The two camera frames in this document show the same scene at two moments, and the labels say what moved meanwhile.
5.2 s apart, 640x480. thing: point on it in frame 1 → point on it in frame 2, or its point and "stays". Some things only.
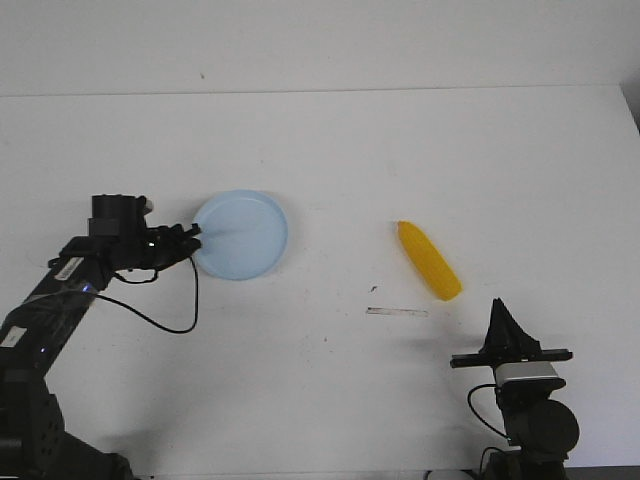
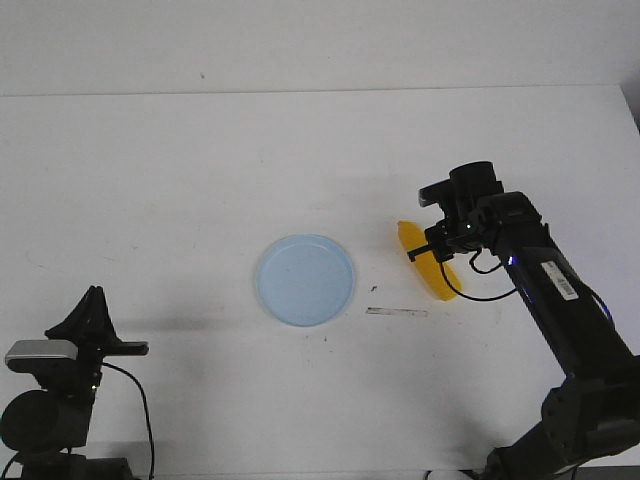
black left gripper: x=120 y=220 → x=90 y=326
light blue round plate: x=244 y=234 → x=305 y=279
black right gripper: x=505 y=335 → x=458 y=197
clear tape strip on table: x=374 y=310 stays
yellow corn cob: x=440 y=276 stays
